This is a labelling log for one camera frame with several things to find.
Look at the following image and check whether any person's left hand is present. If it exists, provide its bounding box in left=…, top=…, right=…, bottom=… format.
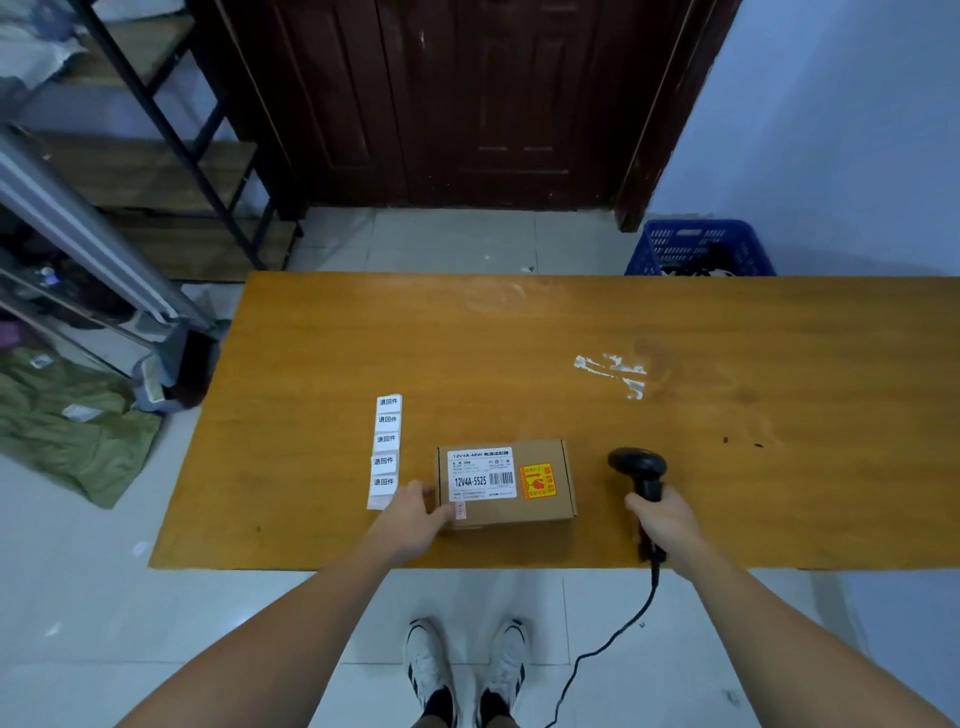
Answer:
left=365, top=481, right=457, bottom=569

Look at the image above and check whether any person's right hand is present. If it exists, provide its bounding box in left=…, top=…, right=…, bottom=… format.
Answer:
left=624, top=486, right=706, bottom=582

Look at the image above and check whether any black handheld barcode scanner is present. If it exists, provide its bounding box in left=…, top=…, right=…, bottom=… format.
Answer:
left=607, top=447, right=669, bottom=565

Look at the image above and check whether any brown labelled cardboard box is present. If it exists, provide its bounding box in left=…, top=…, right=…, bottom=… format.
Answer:
left=437, top=439, right=579, bottom=531

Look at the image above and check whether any person's right forearm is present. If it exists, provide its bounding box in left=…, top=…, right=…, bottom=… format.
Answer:
left=669, top=541, right=958, bottom=728

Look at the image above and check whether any person's left forearm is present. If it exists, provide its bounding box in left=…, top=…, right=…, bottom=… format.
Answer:
left=112, top=536, right=400, bottom=728

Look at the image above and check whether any strip of white labels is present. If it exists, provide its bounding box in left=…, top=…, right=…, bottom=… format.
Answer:
left=366, top=393, right=404, bottom=512

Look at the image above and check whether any person's left white shoe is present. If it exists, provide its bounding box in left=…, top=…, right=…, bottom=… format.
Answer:
left=405, top=618, right=459, bottom=721

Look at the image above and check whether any person's white shoe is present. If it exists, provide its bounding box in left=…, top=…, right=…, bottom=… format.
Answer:
left=405, top=618, right=459, bottom=721
left=478, top=618, right=531, bottom=721

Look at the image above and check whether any person's right white shoe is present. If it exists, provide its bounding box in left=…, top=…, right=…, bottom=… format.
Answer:
left=478, top=618, right=531, bottom=721

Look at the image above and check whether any black sock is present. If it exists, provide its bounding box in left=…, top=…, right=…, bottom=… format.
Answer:
left=422, top=686, right=459, bottom=728
left=478, top=688, right=520, bottom=728

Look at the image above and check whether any blue plastic crate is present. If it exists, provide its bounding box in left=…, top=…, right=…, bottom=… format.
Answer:
left=624, top=219, right=778, bottom=277

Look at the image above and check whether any grey bag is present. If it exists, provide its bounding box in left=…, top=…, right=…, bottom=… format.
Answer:
left=131, top=322, right=226, bottom=415

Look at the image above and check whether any green cloth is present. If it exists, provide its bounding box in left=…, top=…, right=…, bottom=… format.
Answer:
left=0, top=348, right=165, bottom=511

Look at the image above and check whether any dark brown wooden door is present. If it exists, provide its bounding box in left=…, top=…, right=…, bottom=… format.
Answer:
left=187, top=0, right=744, bottom=234

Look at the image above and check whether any pile of dark clothes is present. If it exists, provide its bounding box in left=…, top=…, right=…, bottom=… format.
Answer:
left=0, top=210, right=140, bottom=333

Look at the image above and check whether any black metal wooden shelf rack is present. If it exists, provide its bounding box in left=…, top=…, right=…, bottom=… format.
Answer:
left=0, top=0, right=305, bottom=282

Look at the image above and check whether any silver metal beam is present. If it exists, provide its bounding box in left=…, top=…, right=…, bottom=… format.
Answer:
left=0, top=127, right=219, bottom=331

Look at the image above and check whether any white plastic bag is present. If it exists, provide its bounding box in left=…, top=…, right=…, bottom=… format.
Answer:
left=0, top=0, right=91, bottom=84

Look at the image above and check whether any black scanner cable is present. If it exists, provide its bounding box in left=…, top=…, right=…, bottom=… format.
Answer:
left=541, top=561, right=663, bottom=728

